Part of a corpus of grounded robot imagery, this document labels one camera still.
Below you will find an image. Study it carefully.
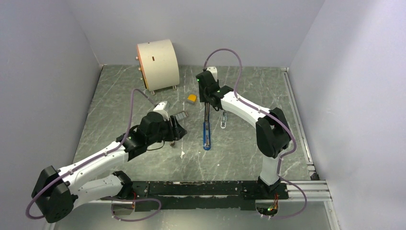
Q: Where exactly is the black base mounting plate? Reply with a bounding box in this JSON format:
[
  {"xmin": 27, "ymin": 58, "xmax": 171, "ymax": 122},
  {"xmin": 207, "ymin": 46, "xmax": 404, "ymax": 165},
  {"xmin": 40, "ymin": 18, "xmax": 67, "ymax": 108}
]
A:
[{"xmin": 130, "ymin": 181, "xmax": 289, "ymax": 212}]

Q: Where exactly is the aluminium front rail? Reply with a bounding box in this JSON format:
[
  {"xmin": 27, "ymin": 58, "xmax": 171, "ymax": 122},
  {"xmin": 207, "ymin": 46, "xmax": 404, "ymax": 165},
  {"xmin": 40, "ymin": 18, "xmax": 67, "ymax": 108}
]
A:
[{"xmin": 53, "ymin": 179, "xmax": 332, "ymax": 204}]

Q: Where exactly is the aluminium right side rail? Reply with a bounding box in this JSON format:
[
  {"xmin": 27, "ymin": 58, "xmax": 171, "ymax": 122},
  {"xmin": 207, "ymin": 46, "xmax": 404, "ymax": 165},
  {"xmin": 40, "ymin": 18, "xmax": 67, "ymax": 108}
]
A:
[{"xmin": 281, "ymin": 67, "xmax": 320, "ymax": 181}]

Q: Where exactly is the light blue small box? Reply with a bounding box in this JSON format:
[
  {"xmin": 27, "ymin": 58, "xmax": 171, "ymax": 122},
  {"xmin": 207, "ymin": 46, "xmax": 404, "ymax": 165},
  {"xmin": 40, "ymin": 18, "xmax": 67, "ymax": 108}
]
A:
[{"xmin": 220, "ymin": 110, "xmax": 227, "ymax": 129}]

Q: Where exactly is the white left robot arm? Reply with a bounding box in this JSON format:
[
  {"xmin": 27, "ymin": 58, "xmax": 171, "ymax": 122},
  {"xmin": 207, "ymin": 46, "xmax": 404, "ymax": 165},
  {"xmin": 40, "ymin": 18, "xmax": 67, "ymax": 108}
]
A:
[{"xmin": 25, "ymin": 112, "xmax": 187, "ymax": 223}]

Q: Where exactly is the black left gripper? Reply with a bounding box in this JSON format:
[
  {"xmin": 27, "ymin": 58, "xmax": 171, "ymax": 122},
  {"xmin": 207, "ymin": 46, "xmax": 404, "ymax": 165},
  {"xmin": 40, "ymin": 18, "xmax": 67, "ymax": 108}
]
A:
[{"xmin": 147, "ymin": 114, "xmax": 187, "ymax": 145}]

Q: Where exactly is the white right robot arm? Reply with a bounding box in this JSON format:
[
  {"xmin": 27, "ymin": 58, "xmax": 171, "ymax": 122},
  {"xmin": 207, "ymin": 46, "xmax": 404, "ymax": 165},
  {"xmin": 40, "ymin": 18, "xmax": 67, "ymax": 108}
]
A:
[{"xmin": 196, "ymin": 70, "xmax": 294, "ymax": 198}]

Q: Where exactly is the aluminium rail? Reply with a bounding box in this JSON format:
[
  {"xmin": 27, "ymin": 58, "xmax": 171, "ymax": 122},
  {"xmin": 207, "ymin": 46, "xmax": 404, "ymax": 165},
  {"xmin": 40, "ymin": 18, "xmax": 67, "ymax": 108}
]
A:
[
  {"xmin": 281, "ymin": 67, "xmax": 320, "ymax": 181},
  {"xmin": 53, "ymin": 179, "xmax": 332, "ymax": 204}
]

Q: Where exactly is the beige cylindrical drum device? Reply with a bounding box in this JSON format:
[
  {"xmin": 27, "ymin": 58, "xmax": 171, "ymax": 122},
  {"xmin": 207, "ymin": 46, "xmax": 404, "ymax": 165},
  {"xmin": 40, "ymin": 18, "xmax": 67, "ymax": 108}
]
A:
[{"xmin": 136, "ymin": 39, "xmax": 180, "ymax": 94}]

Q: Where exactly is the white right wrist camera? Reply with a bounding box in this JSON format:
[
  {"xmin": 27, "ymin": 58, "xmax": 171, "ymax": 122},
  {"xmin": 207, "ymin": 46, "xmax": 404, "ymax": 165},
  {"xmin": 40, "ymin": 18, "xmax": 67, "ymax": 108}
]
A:
[{"xmin": 206, "ymin": 67, "xmax": 218, "ymax": 81}]

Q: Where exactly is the yellow grey small box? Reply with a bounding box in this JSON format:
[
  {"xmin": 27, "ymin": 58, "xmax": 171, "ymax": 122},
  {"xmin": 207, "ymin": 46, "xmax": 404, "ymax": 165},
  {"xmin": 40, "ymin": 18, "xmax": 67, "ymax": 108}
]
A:
[{"xmin": 185, "ymin": 94, "xmax": 197, "ymax": 105}]

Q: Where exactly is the blue black stapler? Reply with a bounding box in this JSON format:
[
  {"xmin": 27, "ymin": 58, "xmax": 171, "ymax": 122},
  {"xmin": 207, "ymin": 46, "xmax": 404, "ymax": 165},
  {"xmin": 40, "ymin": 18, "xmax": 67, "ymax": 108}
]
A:
[{"xmin": 203, "ymin": 103, "xmax": 211, "ymax": 150}]

